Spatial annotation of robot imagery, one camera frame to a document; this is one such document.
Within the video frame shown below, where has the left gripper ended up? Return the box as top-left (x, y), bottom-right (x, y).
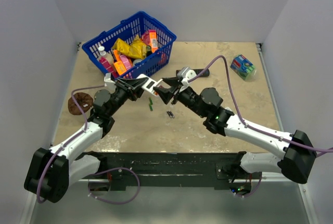
top-left (107, 77), bottom-right (149, 117)

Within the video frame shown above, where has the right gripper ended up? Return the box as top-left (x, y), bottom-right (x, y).
top-left (154, 77), bottom-right (207, 118)

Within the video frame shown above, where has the white red remote control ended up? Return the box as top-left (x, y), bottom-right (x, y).
top-left (137, 74), bottom-right (163, 97)

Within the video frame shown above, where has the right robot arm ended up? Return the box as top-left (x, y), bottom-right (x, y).
top-left (153, 78), bottom-right (317, 184)

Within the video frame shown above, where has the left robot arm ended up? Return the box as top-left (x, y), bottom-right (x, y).
top-left (24, 76), bottom-right (149, 204)

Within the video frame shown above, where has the black TV remote control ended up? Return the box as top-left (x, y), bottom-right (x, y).
top-left (175, 68), bottom-right (211, 79)

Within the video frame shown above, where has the small orange box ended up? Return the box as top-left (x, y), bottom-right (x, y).
top-left (112, 61), bottom-right (127, 76)

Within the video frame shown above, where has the yellow snack bag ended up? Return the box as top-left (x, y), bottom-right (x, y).
top-left (112, 34), bottom-right (147, 59)

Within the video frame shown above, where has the white cap bottle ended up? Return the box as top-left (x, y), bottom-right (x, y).
top-left (98, 46), bottom-right (114, 64)

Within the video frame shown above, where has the orange pink box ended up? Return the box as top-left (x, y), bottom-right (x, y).
top-left (142, 29), bottom-right (158, 53)

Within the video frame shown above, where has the brown crumpled cloth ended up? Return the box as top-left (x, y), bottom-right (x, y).
top-left (68, 92), bottom-right (93, 115)

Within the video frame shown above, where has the blue plastic shopping basket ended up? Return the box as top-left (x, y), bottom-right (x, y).
top-left (81, 11), bottom-right (176, 78)

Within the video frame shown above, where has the blue green sponge pack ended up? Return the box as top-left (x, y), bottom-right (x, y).
top-left (230, 55), bottom-right (257, 81)

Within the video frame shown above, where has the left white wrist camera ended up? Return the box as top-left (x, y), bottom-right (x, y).
top-left (104, 73), bottom-right (116, 93)

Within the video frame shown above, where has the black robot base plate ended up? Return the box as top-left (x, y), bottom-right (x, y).
top-left (88, 152), bottom-right (260, 191)

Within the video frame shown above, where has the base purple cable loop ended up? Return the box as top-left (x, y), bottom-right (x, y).
top-left (87, 167), bottom-right (141, 205)

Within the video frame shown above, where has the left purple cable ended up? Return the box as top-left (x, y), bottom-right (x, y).
top-left (36, 84), bottom-right (107, 204)

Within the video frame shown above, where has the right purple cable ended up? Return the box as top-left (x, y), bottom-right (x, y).
top-left (191, 55), bottom-right (333, 157)

